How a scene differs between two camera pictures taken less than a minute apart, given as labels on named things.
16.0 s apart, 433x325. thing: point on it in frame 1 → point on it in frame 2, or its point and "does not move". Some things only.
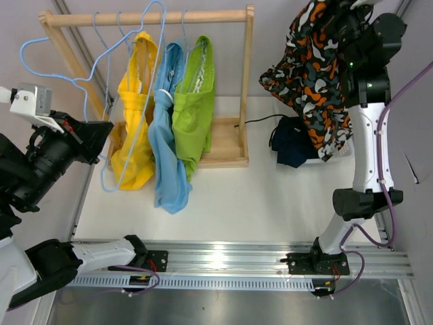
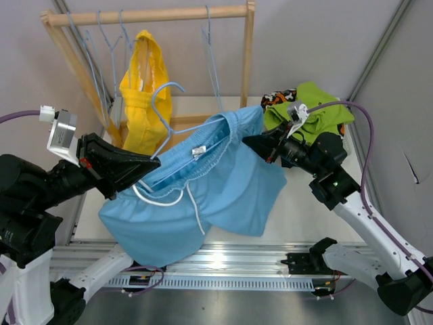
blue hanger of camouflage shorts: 85,112 → 83,42
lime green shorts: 193,105 → 326,112
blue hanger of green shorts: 188,49 → 210,61
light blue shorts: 173,183 → 213,181
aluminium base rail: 264,258 does not move
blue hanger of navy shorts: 107,61 → 112,50
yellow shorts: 132,160 does not move
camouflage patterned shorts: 308,76 → 284,95
